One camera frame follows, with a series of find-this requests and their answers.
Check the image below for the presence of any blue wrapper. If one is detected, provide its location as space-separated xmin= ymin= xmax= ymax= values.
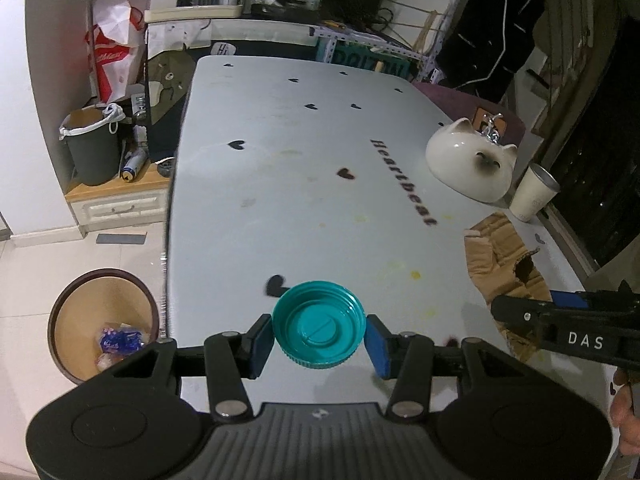
xmin=99 ymin=327 xmax=144 ymax=354

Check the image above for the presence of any grey heart print tablecloth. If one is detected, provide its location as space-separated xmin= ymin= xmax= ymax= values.
xmin=164 ymin=55 xmax=621 ymax=413

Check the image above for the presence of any white cat shaped ceramic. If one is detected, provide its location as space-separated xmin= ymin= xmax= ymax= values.
xmin=425 ymin=116 xmax=519 ymax=205

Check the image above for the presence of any brown rimmed beige waste bin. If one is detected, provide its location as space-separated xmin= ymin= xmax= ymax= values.
xmin=47 ymin=268 xmax=162 ymax=387

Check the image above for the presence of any spray can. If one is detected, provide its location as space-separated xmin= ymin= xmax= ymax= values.
xmin=120 ymin=150 xmax=149 ymax=183

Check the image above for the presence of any black jacket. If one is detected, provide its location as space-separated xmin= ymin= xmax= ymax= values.
xmin=439 ymin=0 xmax=547 ymax=104

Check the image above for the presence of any person's right hand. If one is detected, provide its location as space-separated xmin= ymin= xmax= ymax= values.
xmin=610 ymin=367 xmax=640 ymax=456

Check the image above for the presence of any teal plastic lid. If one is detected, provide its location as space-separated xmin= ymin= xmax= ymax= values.
xmin=272 ymin=280 xmax=367 ymax=370

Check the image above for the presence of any red and white plastic bag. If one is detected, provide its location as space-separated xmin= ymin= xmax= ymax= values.
xmin=83 ymin=0 xmax=149 ymax=106

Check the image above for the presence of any grey bin with white liner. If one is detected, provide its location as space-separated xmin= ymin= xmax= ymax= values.
xmin=58 ymin=103 xmax=127 ymax=187

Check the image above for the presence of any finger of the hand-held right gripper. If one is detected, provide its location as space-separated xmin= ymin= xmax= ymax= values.
xmin=491 ymin=294 xmax=557 ymax=347
xmin=549 ymin=280 xmax=640 ymax=312

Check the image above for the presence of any metal angle rack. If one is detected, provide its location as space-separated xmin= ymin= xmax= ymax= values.
xmin=314 ymin=0 xmax=475 ymax=84

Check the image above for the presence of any orange tag with metal clip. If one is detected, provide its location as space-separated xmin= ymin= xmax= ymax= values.
xmin=472 ymin=107 xmax=507 ymax=144

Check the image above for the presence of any wooden topped white drawer cabinet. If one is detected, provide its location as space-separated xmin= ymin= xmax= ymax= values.
xmin=65 ymin=157 xmax=174 ymax=235

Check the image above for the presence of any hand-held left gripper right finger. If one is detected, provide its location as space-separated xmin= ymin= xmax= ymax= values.
xmin=364 ymin=313 xmax=527 ymax=419

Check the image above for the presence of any torn brown cardboard piece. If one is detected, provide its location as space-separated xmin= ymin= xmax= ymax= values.
xmin=463 ymin=212 xmax=557 ymax=362

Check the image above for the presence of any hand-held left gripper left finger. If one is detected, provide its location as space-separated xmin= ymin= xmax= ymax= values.
xmin=107 ymin=313 xmax=275 ymax=419

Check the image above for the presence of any green sign board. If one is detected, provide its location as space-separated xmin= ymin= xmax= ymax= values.
xmin=332 ymin=44 xmax=414 ymax=82

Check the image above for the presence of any grey floor mat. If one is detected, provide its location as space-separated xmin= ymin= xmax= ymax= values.
xmin=95 ymin=232 xmax=149 ymax=247

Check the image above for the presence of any white paper cup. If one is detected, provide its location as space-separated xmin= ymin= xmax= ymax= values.
xmin=509 ymin=162 xmax=561 ymax=224

